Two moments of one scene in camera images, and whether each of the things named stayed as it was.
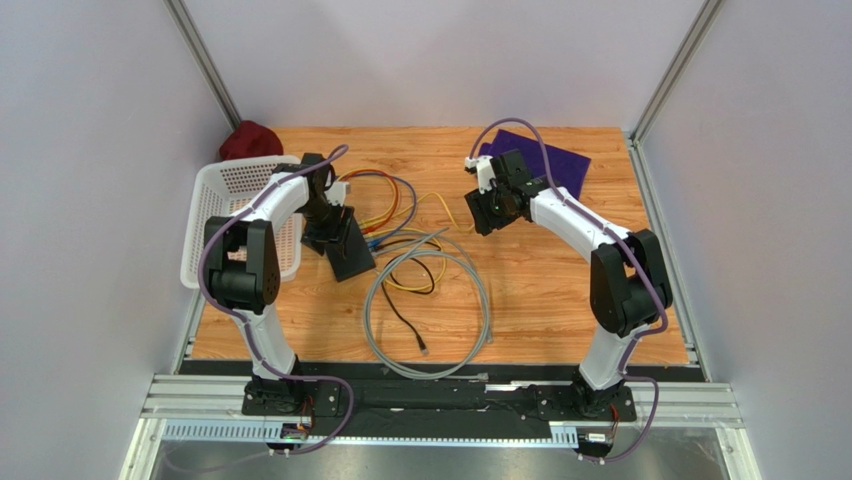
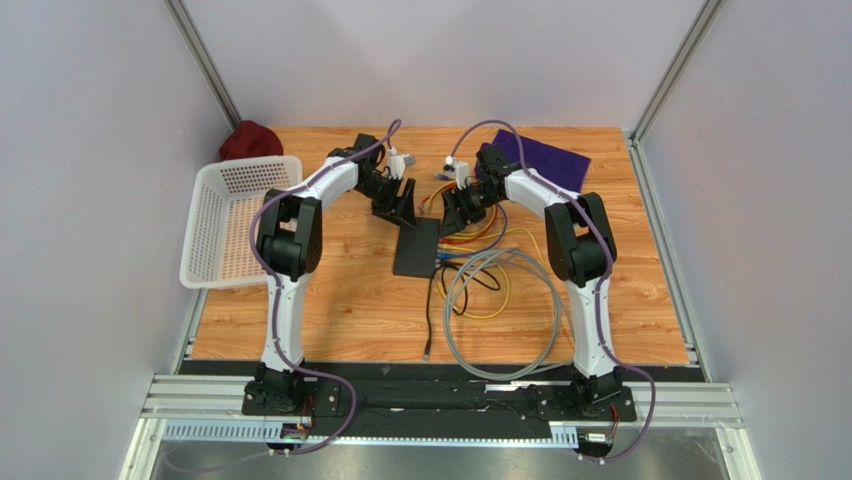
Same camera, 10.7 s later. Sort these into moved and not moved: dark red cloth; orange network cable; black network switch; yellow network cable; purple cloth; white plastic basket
Moved: yellow network cable; orange network cable; black network switch
Not moved: dark red cloth; white plastic basket; purple cloth
